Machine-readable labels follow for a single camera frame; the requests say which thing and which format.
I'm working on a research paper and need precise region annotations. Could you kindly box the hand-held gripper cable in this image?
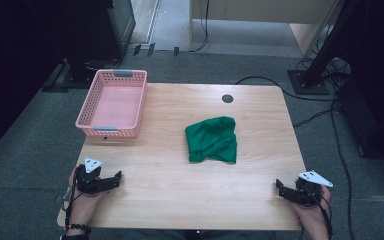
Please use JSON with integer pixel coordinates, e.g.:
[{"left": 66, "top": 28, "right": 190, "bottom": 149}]
[
  {"left": 61, "top": 171, "right": 81, "bottom": 228},
  {"left": 313, "top": 188, "right": 334, "bottom": 240}
]

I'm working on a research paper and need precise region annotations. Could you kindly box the black monitor on stand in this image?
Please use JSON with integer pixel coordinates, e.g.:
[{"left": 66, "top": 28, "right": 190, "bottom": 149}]
[{"left": 26, "top": 0, "right": 137, "bottom": 90}]

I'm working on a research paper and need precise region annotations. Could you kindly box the left hand-held gripper cable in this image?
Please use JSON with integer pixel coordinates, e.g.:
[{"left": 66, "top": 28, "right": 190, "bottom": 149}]
[{"left": 61, "top": 171, "right": 81, "bottom": 228}]

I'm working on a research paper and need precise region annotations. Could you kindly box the black wrist watch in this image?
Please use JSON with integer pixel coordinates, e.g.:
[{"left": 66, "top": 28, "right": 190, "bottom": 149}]
[{"left": 59, "top": 234, "right": 90, "bottom": 240}]

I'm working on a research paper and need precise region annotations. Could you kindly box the light wooden desk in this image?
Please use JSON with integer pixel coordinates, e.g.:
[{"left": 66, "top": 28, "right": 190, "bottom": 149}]
[{"left": 188, "top": 0, "right": 343, "bottom": 57}]

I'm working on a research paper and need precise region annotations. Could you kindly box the dark curtain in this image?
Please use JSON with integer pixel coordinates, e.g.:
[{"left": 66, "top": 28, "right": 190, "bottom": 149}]
[{"left": 0, "top": 0, "right": 64, "bottom": 165}]

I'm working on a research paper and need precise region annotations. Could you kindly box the pink plastic basket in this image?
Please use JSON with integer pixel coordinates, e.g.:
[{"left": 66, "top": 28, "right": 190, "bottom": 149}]
[{"left": 74, "top": 68, "right": 148, "bottom": 140}]

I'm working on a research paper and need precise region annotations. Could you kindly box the hanging black cable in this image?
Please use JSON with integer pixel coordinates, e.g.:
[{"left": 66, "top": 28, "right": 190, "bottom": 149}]
[{"left": 191, "top": 0, "right": 211, "bottom": 53}]

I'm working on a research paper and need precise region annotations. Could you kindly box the green printed t-shirt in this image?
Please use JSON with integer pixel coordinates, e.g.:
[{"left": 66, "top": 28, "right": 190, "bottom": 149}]
[{"left": 184, "top": 115, "right": 238, "bottom": 165}]

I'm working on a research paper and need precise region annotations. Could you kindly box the black stand pole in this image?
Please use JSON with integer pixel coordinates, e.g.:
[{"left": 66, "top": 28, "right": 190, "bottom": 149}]
[{"left": 303, "top": 0, "right": 359, "bottom": 88}]

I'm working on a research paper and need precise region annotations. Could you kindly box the black bead bracelet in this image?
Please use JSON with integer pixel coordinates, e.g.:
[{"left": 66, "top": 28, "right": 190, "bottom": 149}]
[{"left": 64, "top": 222, "right": 93, "bottom": 235}]

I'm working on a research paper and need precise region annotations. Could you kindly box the right hand-held gripper cable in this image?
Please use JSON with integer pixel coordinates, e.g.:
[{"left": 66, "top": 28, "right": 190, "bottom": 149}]
[{"left": 313, "top": 188, "right": 334, "bottom": 240}]

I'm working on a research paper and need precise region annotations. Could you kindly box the person's left hand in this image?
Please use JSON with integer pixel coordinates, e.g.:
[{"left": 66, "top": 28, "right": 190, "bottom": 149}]
[{"left": 67, "top": 165, "right": 106, "bottom": 226}]

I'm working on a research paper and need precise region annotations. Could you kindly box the black stand base plate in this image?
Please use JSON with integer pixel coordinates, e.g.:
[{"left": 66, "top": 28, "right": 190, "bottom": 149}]
[{"left": 287, "top": 69, "right": 331, "bottom": 96}]

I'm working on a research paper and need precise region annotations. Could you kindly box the person's right hand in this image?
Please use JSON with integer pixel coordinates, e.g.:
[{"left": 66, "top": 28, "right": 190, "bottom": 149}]
[{"left": 291, "top": 186, "right": 333, "bottom": 231}]

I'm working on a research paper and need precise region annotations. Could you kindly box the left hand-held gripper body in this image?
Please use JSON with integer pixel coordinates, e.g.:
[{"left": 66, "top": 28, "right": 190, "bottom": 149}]
[{"left": 74, "top": 157, "right": 106, "bottom": 195}]

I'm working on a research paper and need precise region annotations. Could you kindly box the dark equipment box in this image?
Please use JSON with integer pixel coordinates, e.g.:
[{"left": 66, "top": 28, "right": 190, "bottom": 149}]
[{"left": 335, "top": 74, "right": 384, "bottom": 164}]

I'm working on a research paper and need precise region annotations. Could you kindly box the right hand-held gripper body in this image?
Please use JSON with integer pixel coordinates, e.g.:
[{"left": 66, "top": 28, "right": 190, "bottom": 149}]
[{"left": 293, "top": 170, "right": 334, "bottom": 207}]

